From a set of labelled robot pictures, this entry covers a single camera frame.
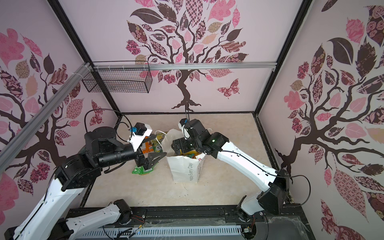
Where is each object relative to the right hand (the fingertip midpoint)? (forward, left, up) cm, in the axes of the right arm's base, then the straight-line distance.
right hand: (179, 141), depth 72 cm
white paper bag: (-10, -2, -9) cm, 14 cm away
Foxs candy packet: (-2, +11, +1) cm, 11 cm away
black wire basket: (+46, +41, +8) cm, 62 cm away
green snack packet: (-5, +25, -22) cm, 33 cm away
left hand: (-10, +6, +12) cm, 17 cm away
